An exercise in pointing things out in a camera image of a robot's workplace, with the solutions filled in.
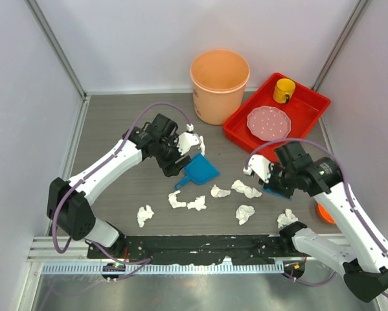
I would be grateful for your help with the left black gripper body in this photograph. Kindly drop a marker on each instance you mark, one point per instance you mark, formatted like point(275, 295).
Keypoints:
point(168, 153)

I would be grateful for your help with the blue hand brush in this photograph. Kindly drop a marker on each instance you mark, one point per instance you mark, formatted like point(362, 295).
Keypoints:
point(273, 193)

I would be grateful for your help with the yellow mug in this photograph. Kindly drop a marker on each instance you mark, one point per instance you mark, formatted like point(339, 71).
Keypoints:
point(284, 89)

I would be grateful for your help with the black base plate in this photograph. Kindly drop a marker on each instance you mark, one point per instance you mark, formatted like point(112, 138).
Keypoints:
point(199, 250)

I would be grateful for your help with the blue dustpan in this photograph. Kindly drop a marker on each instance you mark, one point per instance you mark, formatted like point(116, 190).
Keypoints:
point(200, 171)

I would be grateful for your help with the curved paper scrap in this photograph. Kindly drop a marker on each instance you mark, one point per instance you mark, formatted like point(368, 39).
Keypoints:
point(174, 202)

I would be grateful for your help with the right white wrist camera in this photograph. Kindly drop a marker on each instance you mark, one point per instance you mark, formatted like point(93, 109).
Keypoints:
point(260, 166)

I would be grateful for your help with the pink dotted plate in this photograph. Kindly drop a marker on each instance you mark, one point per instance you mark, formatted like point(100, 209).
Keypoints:
point(268, 123)

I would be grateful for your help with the aluminium frame rail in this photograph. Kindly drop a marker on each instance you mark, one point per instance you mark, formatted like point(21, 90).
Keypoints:
point(75, 261)

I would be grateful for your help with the red plastic tray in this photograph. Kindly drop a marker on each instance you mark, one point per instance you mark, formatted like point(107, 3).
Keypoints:
point(304, 110)

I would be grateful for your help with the orange plastic bucket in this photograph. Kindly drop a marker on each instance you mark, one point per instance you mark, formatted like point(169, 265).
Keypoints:
point(219, 78)

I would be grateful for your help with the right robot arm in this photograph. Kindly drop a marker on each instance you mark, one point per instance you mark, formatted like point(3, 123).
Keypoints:
point(363, 265)

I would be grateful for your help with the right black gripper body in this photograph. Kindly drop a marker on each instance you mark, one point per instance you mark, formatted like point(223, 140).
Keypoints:
point(281, 181)

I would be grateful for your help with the orange plastic bowl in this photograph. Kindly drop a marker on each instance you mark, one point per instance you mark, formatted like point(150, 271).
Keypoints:
point(324, 215)

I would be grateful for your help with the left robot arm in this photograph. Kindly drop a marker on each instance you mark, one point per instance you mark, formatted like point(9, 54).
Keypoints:
point(70, 201)

